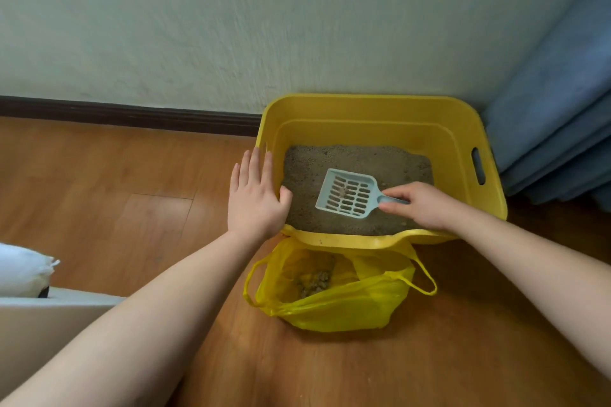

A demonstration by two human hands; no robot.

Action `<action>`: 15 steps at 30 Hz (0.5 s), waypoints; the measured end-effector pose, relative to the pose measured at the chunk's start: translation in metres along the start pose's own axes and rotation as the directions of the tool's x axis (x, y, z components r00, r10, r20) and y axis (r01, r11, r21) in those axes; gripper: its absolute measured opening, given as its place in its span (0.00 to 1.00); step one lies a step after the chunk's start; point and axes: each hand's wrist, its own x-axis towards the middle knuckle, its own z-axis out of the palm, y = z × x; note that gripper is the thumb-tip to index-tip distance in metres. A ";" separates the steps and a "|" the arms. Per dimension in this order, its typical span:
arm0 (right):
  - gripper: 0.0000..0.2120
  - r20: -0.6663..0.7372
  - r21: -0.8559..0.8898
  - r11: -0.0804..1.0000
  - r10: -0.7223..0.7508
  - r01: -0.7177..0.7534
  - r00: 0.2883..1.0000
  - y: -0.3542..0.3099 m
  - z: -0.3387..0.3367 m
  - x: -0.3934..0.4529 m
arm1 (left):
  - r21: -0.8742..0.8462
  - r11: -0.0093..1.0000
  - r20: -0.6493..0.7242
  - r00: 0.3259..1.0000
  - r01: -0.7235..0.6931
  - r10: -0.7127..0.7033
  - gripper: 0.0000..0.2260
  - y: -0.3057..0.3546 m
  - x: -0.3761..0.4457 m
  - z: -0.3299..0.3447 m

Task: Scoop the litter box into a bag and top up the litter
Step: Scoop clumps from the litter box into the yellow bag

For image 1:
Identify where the person's right hand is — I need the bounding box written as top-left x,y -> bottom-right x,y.
377,181 -> 461,233

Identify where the person's left hand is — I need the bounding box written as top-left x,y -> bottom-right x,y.
227,146 -> 293,243

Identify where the pale blue litter scoop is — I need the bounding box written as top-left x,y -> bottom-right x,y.
314,168 -> 411,220

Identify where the yellow litter box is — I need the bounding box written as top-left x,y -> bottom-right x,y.
255,93 -> 509,251

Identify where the yellow plastic bag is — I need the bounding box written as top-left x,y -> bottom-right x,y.
242,237 -> 438,334

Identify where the person's right forearm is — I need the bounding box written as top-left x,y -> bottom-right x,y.
444,210 -> 611,382

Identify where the person's left forearm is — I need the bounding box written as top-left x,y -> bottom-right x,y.
0,230 -> 268,407

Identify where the blue pleated curtain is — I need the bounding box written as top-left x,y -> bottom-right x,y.
482,0 -> 611,212

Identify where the dark baseboard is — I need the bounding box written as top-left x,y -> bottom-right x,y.
0,95 -> 262,137

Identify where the white bed frame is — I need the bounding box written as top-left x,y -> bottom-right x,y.
0,287 -> 127,398

